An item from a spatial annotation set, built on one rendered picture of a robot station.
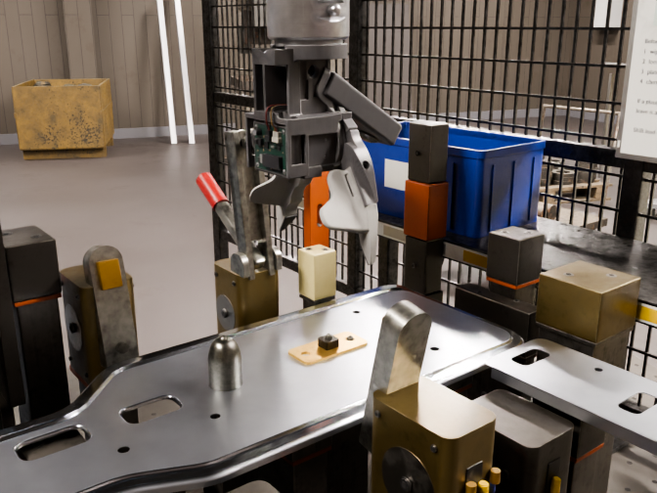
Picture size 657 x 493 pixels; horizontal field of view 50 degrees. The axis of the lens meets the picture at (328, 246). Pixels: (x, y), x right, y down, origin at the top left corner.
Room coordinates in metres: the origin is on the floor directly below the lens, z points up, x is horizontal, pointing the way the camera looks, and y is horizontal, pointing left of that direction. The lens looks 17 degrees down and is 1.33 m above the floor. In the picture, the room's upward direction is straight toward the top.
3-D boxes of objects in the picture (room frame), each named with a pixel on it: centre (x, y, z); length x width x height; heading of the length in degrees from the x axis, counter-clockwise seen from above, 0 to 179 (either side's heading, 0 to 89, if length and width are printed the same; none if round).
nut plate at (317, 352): (0.69, 0.00, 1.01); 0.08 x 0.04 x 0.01; 128
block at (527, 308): (0.85, -0.22, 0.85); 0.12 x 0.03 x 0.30; 38
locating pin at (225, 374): (0.62, 0.10, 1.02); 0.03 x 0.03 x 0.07
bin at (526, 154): (1.17, -0.18, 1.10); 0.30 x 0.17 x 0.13; 40
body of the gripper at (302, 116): (0.68, 0.02, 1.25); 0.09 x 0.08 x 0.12; 128
